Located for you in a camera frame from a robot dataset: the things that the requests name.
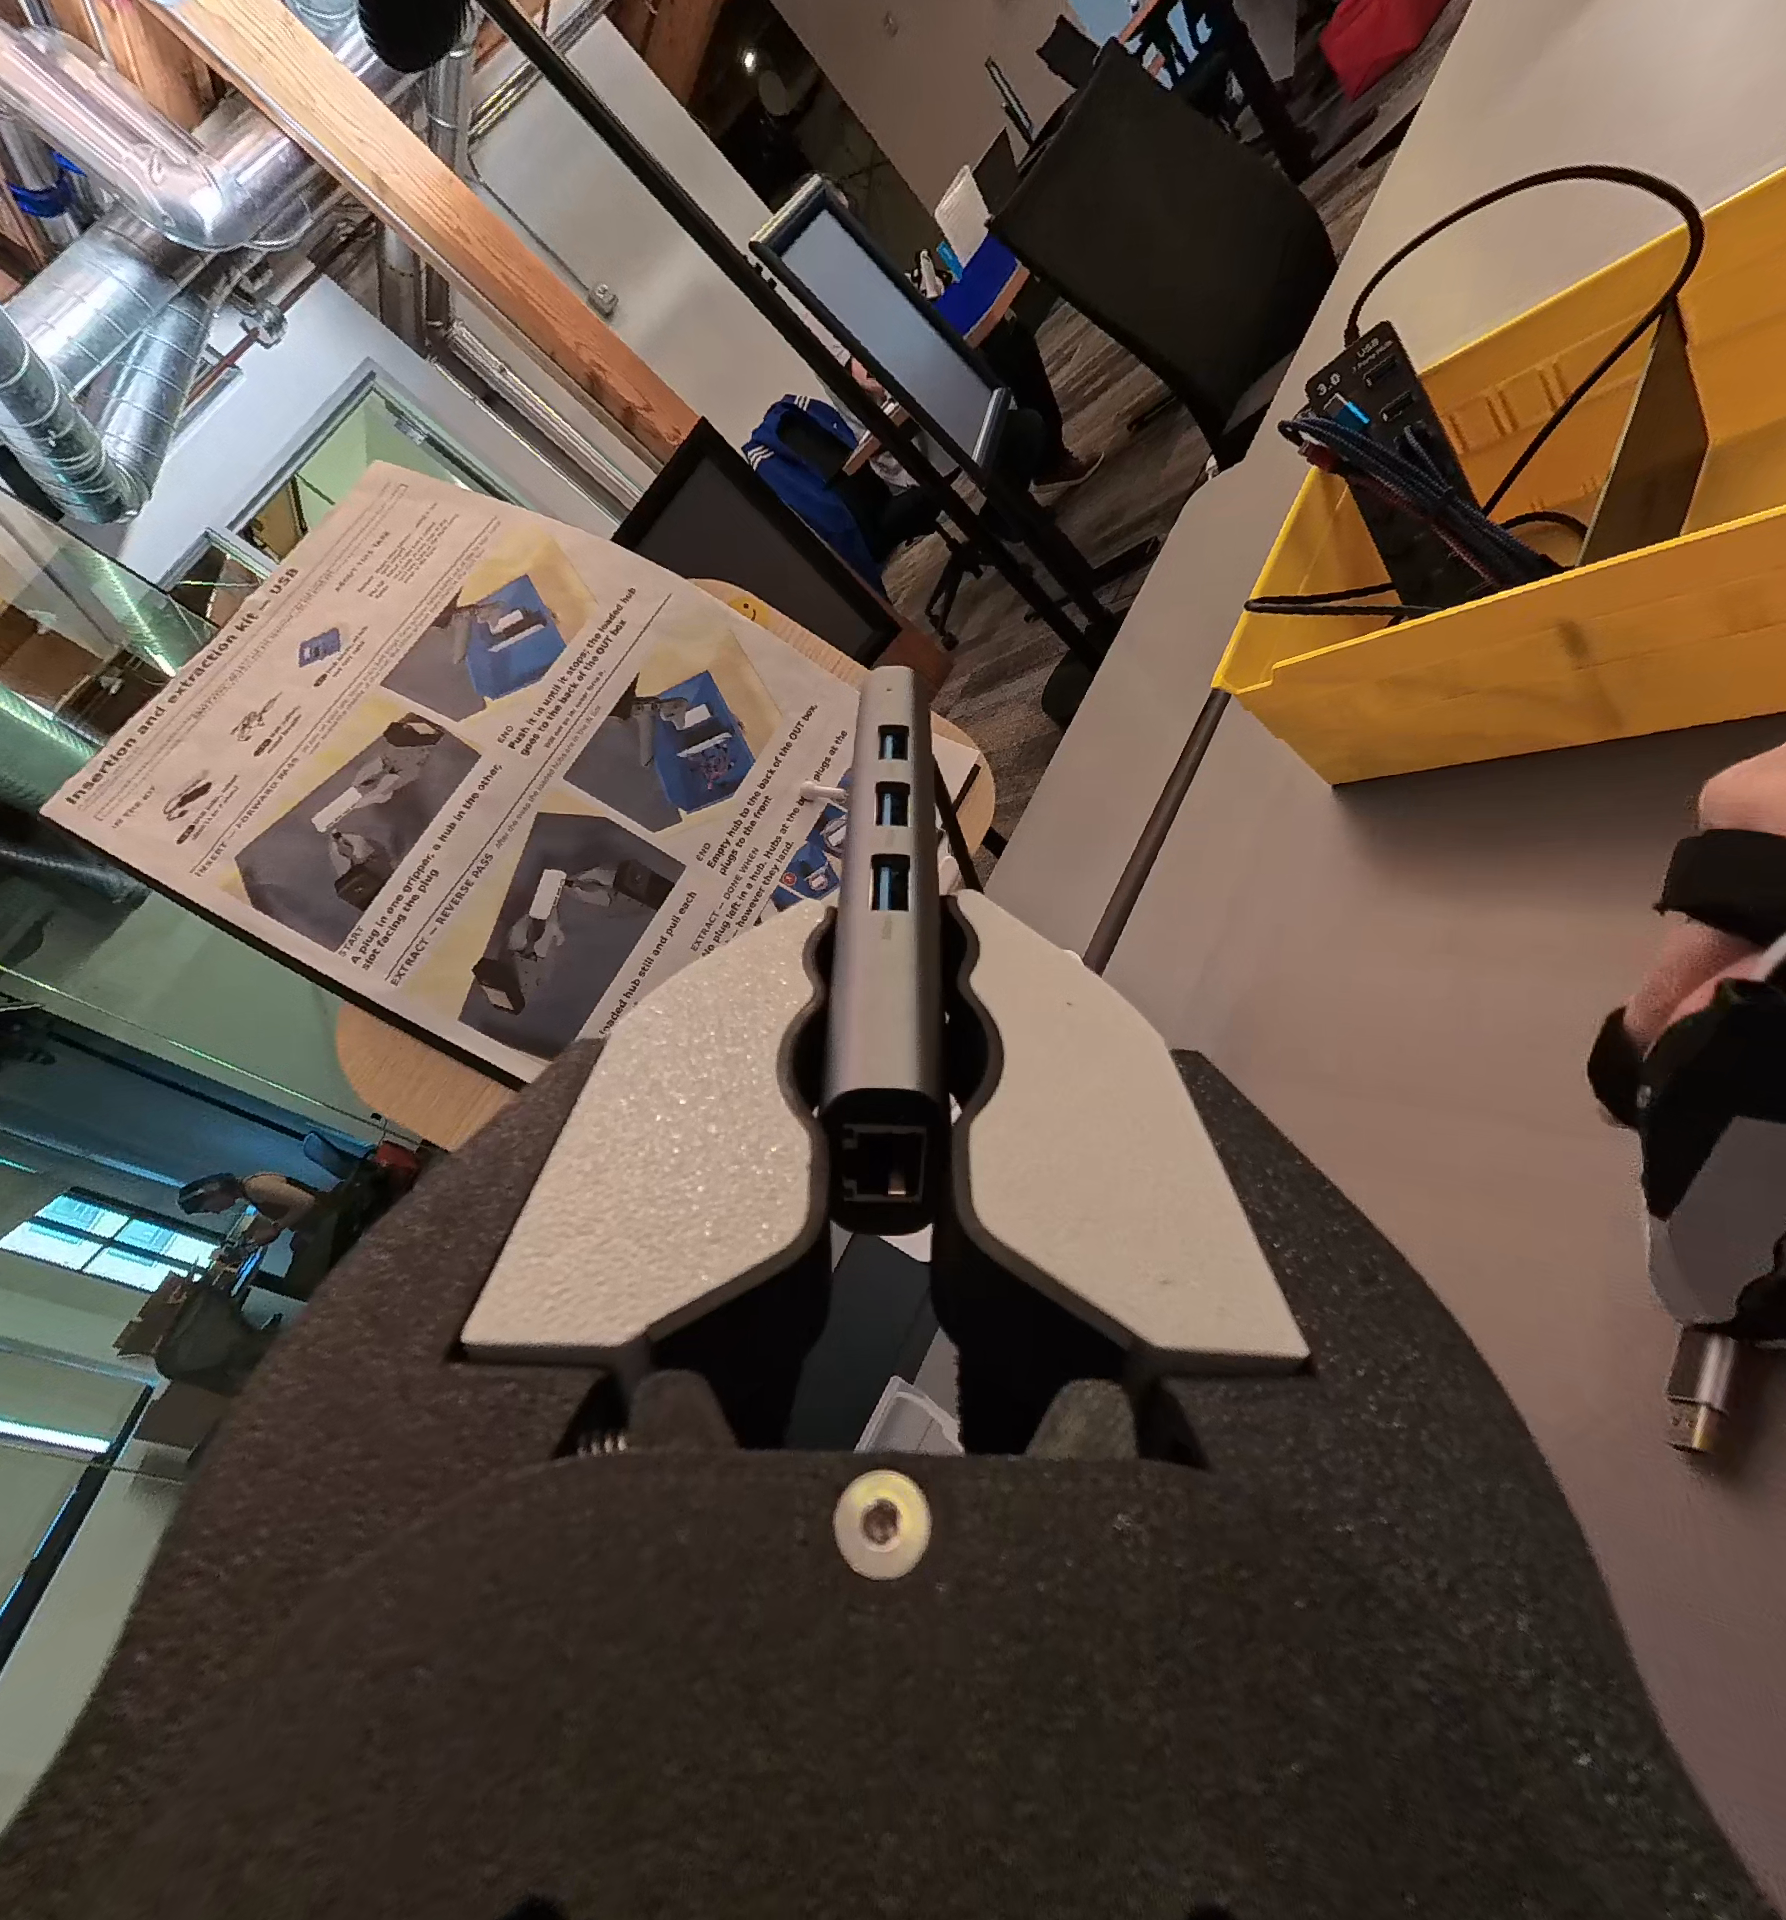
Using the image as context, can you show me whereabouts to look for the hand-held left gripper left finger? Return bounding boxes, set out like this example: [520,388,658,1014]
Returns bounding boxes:
[459,900,842,1371]

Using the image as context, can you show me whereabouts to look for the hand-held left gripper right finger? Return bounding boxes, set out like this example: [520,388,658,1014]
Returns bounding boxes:
[929,892,1315,1371]

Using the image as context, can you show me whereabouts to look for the black cable with grey plugs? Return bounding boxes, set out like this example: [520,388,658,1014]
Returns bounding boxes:
[1663,1327,1744,1457]

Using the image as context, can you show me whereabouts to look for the grey usb hub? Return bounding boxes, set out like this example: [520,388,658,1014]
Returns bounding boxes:
[821,666,958,1240]

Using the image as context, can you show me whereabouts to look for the yellow plastic bin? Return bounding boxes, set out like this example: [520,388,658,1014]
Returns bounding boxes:
[1212,127,1786,787]

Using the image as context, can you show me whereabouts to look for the blue braided multi-plug cable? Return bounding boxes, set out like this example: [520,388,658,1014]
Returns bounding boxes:
[1284,411,1571,590]

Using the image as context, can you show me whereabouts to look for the thick black hub cable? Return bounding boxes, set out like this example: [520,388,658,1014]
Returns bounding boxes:
[1345,164,1708,518]

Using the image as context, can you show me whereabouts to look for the person's right hand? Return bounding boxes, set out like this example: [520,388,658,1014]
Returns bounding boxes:
[1618,717,1786,1051]

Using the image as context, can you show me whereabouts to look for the instruction sheet on stand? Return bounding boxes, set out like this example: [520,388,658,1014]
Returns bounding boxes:
[335,577,1000,1154]

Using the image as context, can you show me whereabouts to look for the printed instruction sheet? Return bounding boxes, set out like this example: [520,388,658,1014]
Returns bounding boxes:
[40,463,857,1084]

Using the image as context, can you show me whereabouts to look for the black monitor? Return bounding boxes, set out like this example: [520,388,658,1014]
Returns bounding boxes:
[610,420,906,670]

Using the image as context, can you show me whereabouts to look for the blue striped jacket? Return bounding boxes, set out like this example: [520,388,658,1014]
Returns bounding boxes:
[742,394,894,578]

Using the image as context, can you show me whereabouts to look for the framed screen on stand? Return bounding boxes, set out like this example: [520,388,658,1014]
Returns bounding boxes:
[746,174,1014,474]

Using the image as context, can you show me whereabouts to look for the large black panel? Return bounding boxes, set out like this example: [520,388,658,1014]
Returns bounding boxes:
[987,37,1339,470]

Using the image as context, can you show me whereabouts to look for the wooden ceiling beam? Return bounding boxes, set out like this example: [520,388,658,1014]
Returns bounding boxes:
[179,0,704,470]

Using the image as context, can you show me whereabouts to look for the red beanbag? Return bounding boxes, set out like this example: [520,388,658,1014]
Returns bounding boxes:
[1320,0,1475,104]

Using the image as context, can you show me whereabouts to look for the silver insulated pipes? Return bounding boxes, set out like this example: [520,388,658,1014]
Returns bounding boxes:
[0,0,326,260]

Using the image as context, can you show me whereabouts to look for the large round silver duct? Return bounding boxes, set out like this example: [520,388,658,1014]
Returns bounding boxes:
[0,210,235,527]

